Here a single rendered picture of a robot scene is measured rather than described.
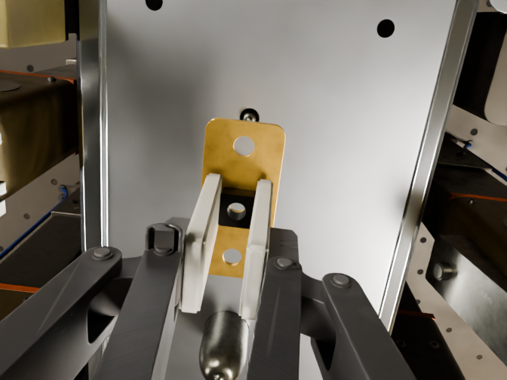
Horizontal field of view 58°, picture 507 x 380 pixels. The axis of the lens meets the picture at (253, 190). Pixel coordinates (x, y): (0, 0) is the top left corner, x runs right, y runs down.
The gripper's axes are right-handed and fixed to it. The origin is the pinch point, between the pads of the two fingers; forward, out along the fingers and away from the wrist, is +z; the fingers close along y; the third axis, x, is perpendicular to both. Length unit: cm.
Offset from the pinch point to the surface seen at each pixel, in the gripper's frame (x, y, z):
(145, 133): 1.2, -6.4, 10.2
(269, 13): 8.8, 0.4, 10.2
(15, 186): -2.1, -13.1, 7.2
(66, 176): -14.4, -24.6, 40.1
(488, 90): 5.9, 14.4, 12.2
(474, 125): -1.1, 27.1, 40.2
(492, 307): -5.2, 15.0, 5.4
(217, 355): -11.5, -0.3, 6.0
